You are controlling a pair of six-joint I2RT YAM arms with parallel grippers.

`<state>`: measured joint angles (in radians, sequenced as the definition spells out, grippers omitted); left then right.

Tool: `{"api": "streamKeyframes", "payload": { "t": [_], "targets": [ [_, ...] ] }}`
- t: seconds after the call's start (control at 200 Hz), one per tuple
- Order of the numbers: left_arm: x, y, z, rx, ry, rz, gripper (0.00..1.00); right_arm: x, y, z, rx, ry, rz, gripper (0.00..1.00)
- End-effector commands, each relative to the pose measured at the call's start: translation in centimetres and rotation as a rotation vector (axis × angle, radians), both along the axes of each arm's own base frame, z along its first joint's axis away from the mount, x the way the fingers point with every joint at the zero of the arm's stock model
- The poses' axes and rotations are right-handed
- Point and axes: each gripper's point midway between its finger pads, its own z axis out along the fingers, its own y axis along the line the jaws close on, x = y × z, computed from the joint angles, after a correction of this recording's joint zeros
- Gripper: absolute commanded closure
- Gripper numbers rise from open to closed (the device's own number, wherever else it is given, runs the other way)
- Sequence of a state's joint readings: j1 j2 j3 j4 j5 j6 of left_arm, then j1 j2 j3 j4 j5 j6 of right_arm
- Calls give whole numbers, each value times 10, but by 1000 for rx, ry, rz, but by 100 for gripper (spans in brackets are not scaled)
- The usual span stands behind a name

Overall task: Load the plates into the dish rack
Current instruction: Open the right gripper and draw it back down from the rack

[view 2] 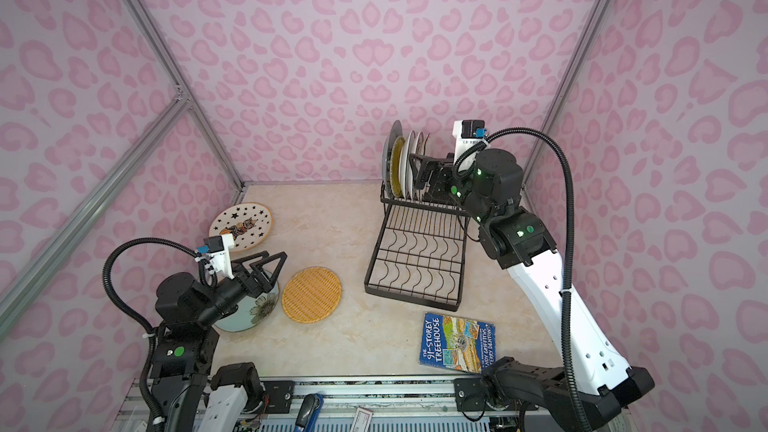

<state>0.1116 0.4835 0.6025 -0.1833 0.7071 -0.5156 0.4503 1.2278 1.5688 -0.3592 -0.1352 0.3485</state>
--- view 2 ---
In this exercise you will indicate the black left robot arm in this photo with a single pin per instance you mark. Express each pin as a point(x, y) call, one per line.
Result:
point(181, 364)

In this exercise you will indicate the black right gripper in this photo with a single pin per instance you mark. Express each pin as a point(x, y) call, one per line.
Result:
point(445, 170)

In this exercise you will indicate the black wire dish rack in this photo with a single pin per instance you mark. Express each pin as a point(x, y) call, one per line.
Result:
point(420, 254)

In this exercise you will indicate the large grey-green plate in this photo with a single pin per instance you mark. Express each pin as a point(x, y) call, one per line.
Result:
point(394, 134)

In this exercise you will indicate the star pattern cat plate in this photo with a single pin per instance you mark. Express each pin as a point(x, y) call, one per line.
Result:
point(249, 224)

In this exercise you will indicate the white plate black rings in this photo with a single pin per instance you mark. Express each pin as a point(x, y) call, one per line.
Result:
point(408, 162)

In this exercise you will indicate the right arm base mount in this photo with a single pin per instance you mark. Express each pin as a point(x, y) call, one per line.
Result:
point(475, 394)

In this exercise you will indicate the blue treehouse book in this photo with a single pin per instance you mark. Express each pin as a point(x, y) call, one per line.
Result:
point(455, 343)

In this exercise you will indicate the white plate orange sun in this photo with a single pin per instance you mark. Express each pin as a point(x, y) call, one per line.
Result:
point(416, 150)

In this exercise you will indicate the aluminium frame rail front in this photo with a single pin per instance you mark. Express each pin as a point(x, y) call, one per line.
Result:
point(388, 403)

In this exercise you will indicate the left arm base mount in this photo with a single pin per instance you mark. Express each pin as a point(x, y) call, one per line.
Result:
point(270, 397)

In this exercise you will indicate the yellow-green woven plate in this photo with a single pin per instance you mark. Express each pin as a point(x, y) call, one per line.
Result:
point(394, 170)

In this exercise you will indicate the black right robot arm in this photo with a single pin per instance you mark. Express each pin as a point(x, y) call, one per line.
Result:
point(595, 382)

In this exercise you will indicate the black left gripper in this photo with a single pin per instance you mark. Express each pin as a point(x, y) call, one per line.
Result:
point(262, 284)

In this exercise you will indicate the orange woven plate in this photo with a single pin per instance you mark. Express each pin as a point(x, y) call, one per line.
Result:
point(312, 295)

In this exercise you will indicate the blue black tool handle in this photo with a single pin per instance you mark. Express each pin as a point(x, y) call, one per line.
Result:
point(308, 413)

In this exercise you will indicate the light blue flower plate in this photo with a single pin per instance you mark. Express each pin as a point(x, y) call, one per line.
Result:
point(250, 312)

